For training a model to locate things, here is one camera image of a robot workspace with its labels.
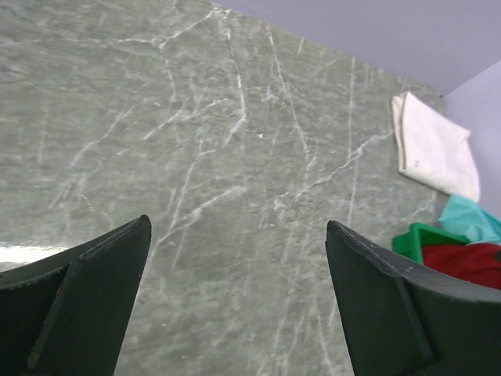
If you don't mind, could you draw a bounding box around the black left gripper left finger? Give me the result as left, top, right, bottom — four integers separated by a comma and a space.
1, 215, 151, 375

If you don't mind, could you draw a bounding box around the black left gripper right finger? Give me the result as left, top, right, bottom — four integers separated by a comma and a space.
326, 221, 500, 375

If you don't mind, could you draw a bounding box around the red t shirt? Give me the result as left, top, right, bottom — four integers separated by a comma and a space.
422, 243, 500, 290

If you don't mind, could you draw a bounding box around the green plastic bin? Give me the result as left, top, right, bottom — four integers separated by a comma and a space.
392, 222, 469, 264

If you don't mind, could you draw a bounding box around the teal t shirt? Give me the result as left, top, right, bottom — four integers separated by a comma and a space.
438, 195, 500, 244

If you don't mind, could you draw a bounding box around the folded white t shirt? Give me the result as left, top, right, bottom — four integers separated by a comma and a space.
391, 92, 481, 203

